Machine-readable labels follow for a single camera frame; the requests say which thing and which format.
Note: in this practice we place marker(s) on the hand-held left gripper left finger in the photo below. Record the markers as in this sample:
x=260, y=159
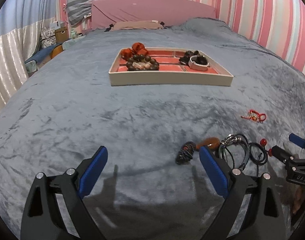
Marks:
x=92, y=171

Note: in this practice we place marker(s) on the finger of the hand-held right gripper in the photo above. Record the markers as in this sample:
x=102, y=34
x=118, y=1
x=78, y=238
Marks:
x=282, y=153
x=298, y=140

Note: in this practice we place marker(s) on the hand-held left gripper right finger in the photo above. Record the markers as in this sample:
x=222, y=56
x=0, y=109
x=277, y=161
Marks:
x=213, y=171

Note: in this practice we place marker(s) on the cream jewelry tray red lining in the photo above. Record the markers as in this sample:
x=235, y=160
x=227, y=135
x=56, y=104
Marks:
x=167, y=78

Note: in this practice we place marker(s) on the person's right hand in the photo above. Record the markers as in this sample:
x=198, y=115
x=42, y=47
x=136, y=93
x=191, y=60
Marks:
x=299, y=200

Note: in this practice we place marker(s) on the amber stone pendant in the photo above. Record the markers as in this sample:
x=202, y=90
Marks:
x=208, y=143

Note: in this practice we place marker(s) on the grey plush blanket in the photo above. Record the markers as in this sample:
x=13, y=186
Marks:
x=92, y=115

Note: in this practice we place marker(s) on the pale green box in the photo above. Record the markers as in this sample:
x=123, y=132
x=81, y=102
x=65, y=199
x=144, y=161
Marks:
x=32, y=67

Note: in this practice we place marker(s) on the blue cushion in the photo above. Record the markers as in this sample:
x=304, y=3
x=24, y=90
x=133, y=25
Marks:
x=40, y=55

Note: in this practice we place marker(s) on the white sheer curtain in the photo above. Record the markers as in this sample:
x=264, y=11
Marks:
x=10, y=62

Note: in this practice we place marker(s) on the green bottle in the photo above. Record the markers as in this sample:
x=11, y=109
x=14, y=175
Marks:
x=72, y=33

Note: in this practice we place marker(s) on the brown storage box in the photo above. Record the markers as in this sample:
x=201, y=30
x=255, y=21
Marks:
x=61, y=34

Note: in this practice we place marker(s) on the patterned fabric bag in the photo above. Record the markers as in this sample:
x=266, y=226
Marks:
x=48, y=37

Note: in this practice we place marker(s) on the tan pillow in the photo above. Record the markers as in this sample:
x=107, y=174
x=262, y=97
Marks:
x=137, y=25

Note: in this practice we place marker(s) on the pink pillow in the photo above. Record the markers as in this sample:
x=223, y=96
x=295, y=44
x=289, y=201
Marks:
x=152, y=8

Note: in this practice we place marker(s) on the blue curtain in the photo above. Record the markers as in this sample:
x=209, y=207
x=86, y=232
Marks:
x=22, y=2

